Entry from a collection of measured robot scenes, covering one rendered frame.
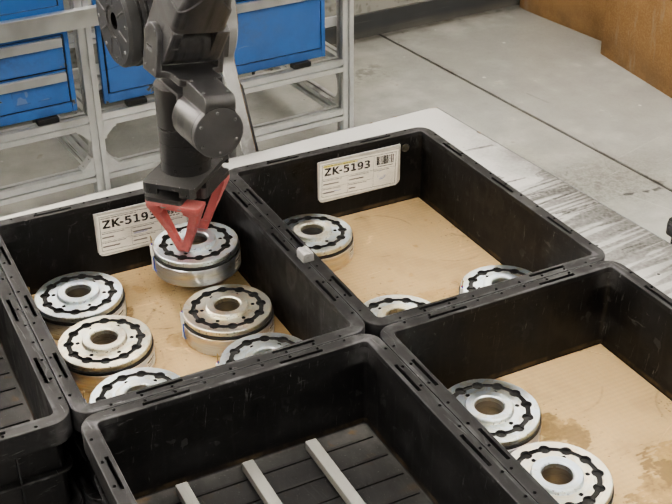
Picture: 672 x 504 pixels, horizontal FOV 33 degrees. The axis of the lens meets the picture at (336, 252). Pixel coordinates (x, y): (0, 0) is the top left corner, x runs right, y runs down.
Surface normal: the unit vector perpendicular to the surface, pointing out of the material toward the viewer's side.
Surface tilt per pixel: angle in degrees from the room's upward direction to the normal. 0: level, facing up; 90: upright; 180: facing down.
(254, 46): 90
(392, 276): 0
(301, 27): 90
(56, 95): 90
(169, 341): 0
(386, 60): 0
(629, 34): 91
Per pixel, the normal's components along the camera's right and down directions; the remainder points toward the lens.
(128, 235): 0.45, 0.45
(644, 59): -0.94, 0.20
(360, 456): -0.01, -0.86
